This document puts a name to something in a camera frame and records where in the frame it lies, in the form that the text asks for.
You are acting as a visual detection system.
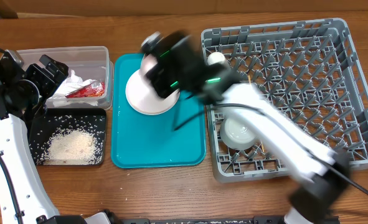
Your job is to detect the white napkin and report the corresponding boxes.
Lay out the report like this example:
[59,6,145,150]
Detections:
[50,70,96,99]

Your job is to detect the small pink bowl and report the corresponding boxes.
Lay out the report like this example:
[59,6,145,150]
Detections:
[139,54,158,77]

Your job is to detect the pink plate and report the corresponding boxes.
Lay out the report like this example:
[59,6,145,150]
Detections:
[125,70,180,115]

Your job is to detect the red snack wrapper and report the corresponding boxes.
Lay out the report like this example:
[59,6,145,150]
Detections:
[65,81,105,98]

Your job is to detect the small white cup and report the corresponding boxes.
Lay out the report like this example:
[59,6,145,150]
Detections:
[207,52,230,67]

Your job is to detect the white rice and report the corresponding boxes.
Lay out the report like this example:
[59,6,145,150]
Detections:
[31,113,106,166]

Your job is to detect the grey bowl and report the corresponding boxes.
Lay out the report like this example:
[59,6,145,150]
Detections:
[219,118,257,151]

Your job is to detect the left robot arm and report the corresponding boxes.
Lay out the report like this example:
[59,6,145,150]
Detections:
[0,49,116,223]

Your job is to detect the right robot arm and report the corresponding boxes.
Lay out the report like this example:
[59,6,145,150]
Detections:
[141,30,350,223]

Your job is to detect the clear plastic bin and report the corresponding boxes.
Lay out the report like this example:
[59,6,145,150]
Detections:
[18,46,114,110]

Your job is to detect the black plastic tray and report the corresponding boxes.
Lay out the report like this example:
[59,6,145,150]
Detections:
[27,108,107,166]

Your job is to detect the teal serving tray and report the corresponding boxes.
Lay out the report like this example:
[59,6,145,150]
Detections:
[111,54,206,169]

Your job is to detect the grey dish rack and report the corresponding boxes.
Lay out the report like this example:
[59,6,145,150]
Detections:
[201,18,368,169]

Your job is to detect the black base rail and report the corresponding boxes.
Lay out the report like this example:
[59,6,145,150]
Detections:
[103,209,284,224]

